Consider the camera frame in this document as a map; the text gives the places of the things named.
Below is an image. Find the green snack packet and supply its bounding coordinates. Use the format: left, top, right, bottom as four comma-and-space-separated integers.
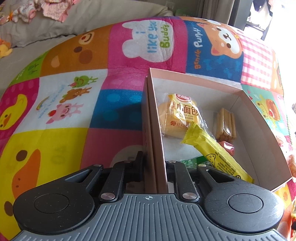
181, 156, 214, 169

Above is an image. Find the pink crumpled cloth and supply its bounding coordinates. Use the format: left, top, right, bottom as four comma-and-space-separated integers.
1, 0, 79, 25

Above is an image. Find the pink sausage snack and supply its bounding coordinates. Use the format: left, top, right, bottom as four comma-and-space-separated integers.
218, 141, 235, 156

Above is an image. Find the wrapped brown bread loaf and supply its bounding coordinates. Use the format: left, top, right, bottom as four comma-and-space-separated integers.
287, 154, 296, 178

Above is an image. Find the colourful cartoon play mat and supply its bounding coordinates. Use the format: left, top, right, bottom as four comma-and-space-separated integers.
1, 16, 292, 240

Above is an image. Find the orange yellow plush toy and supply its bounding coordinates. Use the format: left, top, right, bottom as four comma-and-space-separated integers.
0, 39, 13, 58

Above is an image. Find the pink cardboard box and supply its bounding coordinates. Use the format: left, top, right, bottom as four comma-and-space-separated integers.
142, 68, 292, 193

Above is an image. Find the small bread yellow packet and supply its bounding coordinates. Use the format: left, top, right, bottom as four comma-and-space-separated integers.
158, 93, 207, 138

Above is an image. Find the yellow cheese stick packet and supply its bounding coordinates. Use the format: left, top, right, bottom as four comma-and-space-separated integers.
181, 122, 254, 183

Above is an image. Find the wafer biscuit pack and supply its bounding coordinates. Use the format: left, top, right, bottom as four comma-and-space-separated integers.
214, 108, 237, 143

